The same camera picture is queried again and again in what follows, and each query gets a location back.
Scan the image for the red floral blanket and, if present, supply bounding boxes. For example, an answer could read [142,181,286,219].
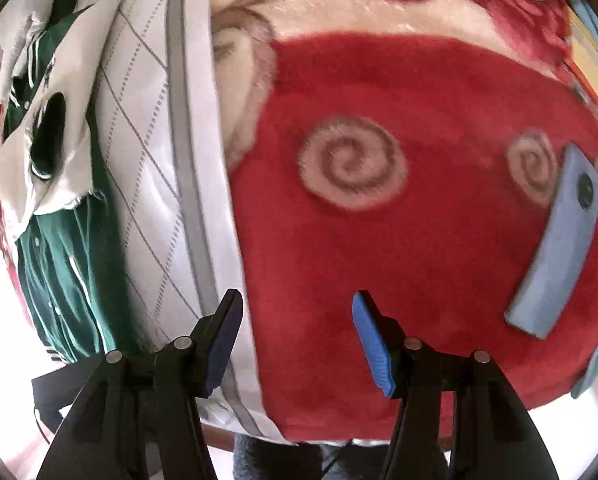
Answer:
[0,0,598,448]

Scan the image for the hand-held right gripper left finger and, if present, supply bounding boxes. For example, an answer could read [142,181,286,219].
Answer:
[35,288,244,480]

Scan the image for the blue phone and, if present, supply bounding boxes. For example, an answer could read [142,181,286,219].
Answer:
[504,142,598,340]

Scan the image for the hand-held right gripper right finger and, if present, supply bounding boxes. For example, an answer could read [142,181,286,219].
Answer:
[351,290,562,480]

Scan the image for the white grid patterned cloth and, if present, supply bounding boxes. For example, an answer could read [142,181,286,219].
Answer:
[86,0,300,446]

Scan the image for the green and cream varsity jacket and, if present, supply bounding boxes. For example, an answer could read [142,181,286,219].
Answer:
[0,0,140,366]

